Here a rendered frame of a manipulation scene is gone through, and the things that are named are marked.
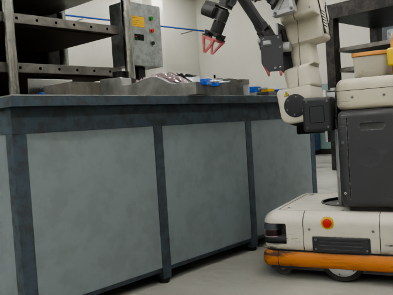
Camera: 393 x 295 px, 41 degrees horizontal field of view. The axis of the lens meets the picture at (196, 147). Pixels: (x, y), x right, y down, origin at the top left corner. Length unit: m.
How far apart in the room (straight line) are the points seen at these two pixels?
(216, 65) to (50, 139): 9.92
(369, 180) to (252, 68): 8.95
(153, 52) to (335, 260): 1.90
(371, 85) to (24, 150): 1.31
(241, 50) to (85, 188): 9.41
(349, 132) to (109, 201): 0.98
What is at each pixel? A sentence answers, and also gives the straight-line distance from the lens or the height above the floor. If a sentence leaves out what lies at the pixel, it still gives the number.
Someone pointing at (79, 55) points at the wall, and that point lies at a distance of 10.14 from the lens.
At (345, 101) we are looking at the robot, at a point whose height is 0.72.
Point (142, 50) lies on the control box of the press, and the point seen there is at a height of 1.17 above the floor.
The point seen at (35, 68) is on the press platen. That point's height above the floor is 1.01.
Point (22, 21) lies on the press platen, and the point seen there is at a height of 1.25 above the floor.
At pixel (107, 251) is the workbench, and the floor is 0.20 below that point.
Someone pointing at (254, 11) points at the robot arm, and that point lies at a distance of 2.99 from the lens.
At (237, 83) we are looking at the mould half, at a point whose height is 0.86.
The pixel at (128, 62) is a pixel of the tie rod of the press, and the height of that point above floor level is 1.07.
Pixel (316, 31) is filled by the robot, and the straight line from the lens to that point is 2.41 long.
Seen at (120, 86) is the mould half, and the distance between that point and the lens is 2.47.
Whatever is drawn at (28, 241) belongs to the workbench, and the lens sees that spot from 1.88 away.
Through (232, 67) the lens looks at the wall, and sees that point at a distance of 11.36.
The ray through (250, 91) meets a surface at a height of 0.82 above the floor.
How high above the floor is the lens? 0.66
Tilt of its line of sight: 2 degrees down
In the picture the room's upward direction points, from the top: 4 degrees counter-clockwise
